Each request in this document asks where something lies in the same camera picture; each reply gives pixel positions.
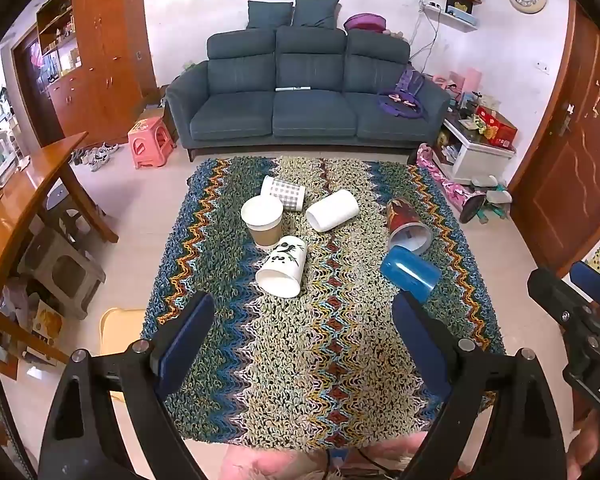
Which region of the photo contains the zigzag patterned shaggy rug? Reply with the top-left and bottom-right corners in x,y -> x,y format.
140,155 -> 506,451

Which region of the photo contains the grey plastic stool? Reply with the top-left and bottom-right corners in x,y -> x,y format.
44,184 -> 102,233
18,227 -> 106,321

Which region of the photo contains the pink plastic stool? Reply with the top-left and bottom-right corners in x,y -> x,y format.
127,115 -> 176,170

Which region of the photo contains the pile of shoes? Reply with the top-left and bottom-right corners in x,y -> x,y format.
69,141 -> 120,172

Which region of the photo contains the brown paper cup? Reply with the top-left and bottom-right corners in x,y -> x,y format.
240,195 -> 284,250

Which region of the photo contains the teal toy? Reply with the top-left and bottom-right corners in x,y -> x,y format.
472,175 -> 512,222

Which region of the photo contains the brown cardboard box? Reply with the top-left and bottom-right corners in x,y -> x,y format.
139,104 -> 167,127

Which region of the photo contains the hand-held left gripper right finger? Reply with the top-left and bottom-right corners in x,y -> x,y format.
392,290 -> 569,480

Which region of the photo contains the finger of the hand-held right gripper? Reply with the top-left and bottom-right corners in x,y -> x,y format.
527,267 -> 600,343
569,261 -> 600,311

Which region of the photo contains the person's right hand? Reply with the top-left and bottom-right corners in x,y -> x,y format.
567,409 -> 600,473

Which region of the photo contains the checkered cup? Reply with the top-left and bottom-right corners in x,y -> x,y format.
260,175 -> 307,211

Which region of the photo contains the purple backpack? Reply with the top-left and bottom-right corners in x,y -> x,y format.
377,68 -> 429,120

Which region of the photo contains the wooden wardrobe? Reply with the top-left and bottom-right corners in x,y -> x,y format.
36,0 -> 159,137

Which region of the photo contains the pink printed scooter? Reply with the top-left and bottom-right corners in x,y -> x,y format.
416,142 -> 487,224

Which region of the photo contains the wooden table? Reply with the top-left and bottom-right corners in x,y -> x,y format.
0,131 -> 120,363

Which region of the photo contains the blue plastic cup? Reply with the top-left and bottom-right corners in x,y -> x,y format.
379,247 -> 442,304

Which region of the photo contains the white side table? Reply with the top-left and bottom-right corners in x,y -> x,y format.
436,116 -> 517,187

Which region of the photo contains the pink toy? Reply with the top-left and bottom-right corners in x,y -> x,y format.
431,67 -> 483,97

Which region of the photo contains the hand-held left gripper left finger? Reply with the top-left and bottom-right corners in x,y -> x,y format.
37,290 -> 216,480

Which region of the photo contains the red cardboard box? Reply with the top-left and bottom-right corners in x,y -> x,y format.
474,105 -> 519,149

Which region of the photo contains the wooden door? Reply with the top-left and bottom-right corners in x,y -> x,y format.
509,0 -> 600,277

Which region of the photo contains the dark teal sofa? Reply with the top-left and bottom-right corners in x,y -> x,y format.
164,27 -> 452,162

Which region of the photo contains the purple bag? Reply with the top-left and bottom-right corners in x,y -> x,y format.
343,12 -> 387,34

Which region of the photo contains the red printed cup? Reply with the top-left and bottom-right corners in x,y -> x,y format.
385,197 -> 434,256

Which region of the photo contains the person's pink fuzzy clothing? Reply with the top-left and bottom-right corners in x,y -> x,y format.
219,431 -> 431,480

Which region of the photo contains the wall shelf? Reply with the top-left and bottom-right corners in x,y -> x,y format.
424,0 -> 484,32

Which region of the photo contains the white panda print cup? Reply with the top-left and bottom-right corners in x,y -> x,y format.
255,235 -> 308,297

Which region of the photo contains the dark teal cushion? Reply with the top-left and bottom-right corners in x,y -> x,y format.
246,0 -> 295,30
290,0 -> 341,29

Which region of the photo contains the plain white cup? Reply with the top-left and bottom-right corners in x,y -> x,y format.
305,189 -> 360,233

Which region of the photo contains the yellow stool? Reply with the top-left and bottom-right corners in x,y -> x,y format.
98,308 -> 147,402

